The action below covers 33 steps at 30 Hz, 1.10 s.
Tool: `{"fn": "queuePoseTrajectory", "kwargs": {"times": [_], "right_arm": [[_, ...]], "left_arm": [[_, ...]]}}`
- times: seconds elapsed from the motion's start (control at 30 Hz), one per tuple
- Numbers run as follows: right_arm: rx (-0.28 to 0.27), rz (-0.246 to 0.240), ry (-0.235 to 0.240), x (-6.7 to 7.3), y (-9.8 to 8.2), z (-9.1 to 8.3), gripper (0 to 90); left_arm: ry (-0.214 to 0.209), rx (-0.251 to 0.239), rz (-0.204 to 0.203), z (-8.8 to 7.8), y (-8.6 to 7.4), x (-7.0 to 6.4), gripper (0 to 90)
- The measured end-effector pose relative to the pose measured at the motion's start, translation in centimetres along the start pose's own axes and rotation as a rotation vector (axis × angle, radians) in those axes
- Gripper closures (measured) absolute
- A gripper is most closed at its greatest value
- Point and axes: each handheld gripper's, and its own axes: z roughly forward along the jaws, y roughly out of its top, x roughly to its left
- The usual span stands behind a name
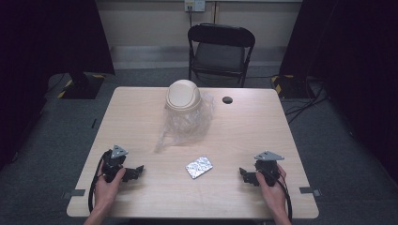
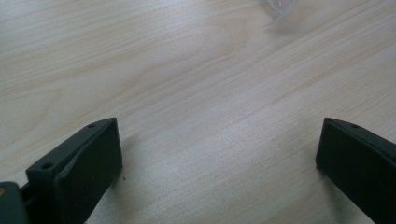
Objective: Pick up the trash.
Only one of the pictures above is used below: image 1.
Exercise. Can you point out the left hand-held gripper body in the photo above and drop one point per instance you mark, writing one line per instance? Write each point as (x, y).
(113, 162)

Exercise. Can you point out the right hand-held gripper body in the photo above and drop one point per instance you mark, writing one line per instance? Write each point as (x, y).
(267, 167)

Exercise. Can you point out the person's right hand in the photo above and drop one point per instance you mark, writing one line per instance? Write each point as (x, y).
(273, 193)

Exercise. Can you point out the person's left hand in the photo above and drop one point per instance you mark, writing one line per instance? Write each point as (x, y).
(106, 190)

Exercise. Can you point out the small black floor tape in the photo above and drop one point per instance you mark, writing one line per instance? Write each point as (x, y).
(94, 123)

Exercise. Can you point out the silver foil packet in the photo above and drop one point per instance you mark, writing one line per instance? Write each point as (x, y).
(199, 167)

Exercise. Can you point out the grey tape strip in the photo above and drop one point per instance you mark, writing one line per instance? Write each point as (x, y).
(309, 191)
(75, 193)

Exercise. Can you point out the clear plastic bin bag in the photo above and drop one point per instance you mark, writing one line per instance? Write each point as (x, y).
(187, 125)

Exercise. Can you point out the striped black stand base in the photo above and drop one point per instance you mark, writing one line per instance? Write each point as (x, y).
(291, 87)
(81, 87)

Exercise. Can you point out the black folding chair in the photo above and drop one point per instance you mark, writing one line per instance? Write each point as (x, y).
(220, 53)

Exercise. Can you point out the black curtain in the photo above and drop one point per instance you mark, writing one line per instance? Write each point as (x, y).
(47, 47)
(353, 62)

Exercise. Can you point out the white wall outlet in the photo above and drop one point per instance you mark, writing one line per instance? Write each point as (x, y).
(194, 5)

